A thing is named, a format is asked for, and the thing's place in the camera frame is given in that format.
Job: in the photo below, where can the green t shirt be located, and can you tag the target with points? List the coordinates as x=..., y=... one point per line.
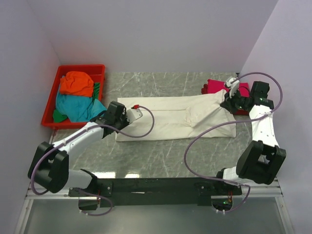
x=59, y=117

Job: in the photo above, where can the black base bar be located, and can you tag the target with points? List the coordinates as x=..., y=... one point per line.
x=152, y=191

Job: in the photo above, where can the pink folded t shirt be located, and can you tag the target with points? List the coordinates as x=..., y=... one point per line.
x=214, y=86

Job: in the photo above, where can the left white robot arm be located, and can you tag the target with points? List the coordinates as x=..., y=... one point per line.
x=49, y=171

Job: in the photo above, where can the orange t shirt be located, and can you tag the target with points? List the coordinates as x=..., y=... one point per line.
x=77, y=84

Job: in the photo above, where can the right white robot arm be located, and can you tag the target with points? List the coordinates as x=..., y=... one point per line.
x=262, y=159

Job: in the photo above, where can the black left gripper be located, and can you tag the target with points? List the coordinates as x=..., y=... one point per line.
x=126, y=123

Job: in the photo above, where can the white t shirt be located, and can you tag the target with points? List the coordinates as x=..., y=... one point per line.
x=168, y=118

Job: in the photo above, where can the light blue t shirt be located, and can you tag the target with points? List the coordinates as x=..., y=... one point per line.
x=78, y=107

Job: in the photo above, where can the red plastic bin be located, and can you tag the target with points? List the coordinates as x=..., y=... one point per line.
x=95, y=71

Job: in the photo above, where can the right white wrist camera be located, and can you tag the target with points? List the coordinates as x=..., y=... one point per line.
x=233, y=85

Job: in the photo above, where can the dark red folded t shirt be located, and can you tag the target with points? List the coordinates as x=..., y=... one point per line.
x=204, y=89

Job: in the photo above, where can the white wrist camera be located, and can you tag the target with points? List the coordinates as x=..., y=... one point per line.
x=133, y=114
x=233, y=85

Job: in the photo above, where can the aluminium rail frame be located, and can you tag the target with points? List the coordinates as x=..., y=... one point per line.
x=224, y=204

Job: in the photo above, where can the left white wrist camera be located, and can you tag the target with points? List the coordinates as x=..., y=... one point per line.
x=133, y=114

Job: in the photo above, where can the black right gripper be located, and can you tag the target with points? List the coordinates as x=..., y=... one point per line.
x=227, y=103

